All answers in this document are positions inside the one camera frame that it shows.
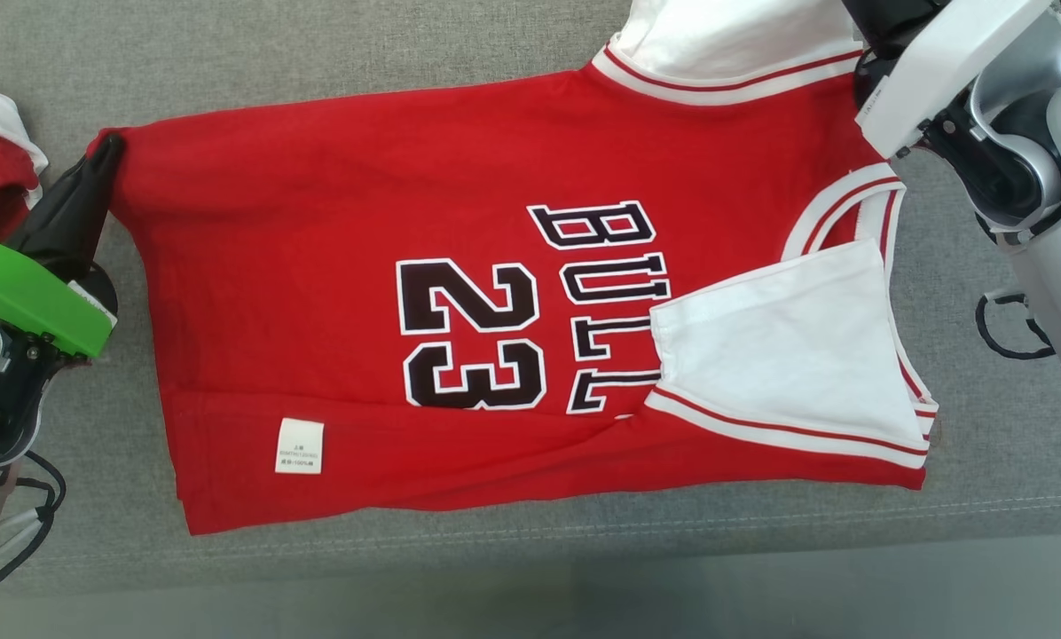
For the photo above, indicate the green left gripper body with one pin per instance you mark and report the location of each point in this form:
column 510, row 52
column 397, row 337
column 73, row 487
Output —
column 25, row 293

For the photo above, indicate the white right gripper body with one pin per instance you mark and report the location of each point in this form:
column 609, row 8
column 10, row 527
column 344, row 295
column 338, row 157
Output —
column 930, row 62

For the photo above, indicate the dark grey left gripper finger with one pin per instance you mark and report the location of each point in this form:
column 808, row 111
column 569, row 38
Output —
column 47, row 222
column 91, row 222

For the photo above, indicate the red Bulls 23 jersey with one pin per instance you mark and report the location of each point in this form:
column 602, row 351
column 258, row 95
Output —
column 318, row 222

